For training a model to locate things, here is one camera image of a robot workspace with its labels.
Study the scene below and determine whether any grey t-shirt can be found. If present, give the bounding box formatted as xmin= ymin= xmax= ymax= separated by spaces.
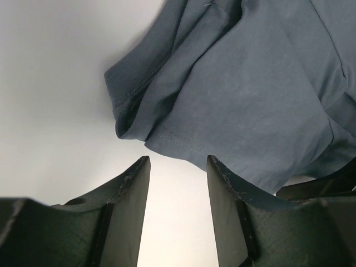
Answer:
xmin=105 ymin=1 xmax=355 ymax=193

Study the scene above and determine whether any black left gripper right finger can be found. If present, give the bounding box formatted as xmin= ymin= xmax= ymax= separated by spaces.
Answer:
xmin=207 ymin=156 xmax=355 ymax=266

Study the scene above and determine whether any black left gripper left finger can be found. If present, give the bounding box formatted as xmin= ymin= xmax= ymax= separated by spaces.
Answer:
xmin=1 ymin=156 xmax=150 ymax=266

